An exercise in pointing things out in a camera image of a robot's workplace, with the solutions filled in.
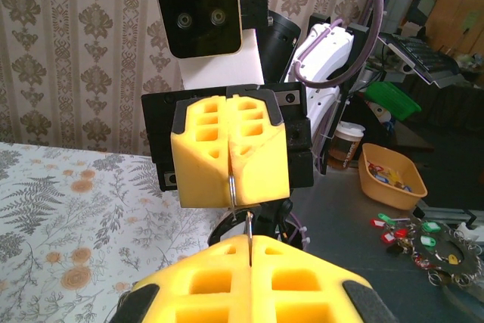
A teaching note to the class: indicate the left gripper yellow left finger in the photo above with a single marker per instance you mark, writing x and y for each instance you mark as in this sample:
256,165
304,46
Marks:
181,296

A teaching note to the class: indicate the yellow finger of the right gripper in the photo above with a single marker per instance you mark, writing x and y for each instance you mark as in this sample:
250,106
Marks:
196,171
261,171

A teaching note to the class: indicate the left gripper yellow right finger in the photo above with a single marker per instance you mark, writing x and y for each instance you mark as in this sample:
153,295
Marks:
321,296

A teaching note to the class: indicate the grey keyring disc with keys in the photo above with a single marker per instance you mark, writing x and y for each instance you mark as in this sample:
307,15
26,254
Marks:
231,190
446,258

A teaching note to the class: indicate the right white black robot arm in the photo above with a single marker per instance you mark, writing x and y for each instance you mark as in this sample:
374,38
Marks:
325,50

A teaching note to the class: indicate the brown paper coffee cup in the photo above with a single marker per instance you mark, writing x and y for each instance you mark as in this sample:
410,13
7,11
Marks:
346,149

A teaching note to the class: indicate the orange plastic tray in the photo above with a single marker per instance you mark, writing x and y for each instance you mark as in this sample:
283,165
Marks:
382,194

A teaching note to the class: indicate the green plastic basket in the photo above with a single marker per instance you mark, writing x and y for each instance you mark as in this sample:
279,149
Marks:
393,98

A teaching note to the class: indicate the grey laptop keyboard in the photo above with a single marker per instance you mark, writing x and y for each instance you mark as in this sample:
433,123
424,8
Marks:
419,54

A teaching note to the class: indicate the brown wooden door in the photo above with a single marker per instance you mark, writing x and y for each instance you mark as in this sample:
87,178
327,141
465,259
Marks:
457,1

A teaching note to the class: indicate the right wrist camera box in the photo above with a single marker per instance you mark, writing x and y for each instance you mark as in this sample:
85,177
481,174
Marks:
200,13

